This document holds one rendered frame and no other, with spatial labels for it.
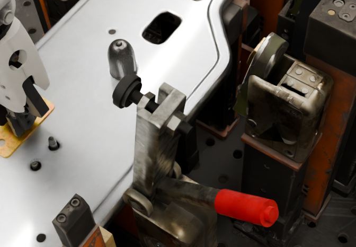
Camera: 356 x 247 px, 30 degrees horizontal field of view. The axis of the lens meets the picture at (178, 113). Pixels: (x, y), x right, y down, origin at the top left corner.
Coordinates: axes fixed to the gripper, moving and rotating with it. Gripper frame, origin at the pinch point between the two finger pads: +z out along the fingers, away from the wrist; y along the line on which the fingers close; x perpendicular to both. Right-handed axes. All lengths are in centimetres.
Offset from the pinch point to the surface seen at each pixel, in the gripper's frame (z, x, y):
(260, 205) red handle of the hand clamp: -12.2, 0.1, -30.4
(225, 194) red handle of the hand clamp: -10.0, -0.1, -27.1
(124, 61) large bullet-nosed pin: -0.5, -11.8, -6.2
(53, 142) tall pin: 1.6, 0.0, -5.4
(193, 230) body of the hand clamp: -1.9, 1.2, -24.5
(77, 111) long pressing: 2.8, -5.1, -4.3
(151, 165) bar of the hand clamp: -11.6, 1.7, -21.0
